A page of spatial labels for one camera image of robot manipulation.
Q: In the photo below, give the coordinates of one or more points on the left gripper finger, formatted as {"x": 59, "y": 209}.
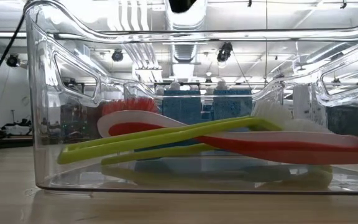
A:
{"x": 182, "y": 5}

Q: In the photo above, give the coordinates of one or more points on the blue sponge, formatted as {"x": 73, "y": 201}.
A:
{"x": 182, "y": 107}
{"x": 232, "y": 105}

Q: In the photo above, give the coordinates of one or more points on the yellow-green dish brush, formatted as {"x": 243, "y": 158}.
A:
{"x": 154, "y": 154}
{"x": 135, "y": 143}

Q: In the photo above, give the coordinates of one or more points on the red white dish brush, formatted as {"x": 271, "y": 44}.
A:
{"x": 291, "y": 152}

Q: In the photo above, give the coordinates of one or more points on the black ceiling spotlight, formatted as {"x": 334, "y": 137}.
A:
{"x": 117, "y": 56}
{"x": 224, "y": 52}
{"x": 12, "y": 60}

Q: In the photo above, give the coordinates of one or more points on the clear plastic bin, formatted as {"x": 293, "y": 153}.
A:
{"x": 182, "y": 182}
{"x": 269, "y": 93}

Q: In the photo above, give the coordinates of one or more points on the white pillar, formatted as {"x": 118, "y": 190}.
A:
{"x": 301, "y": 102}

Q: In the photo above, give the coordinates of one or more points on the silver ceiling air duct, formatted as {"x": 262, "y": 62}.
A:
{"x": 185, "y": 25}

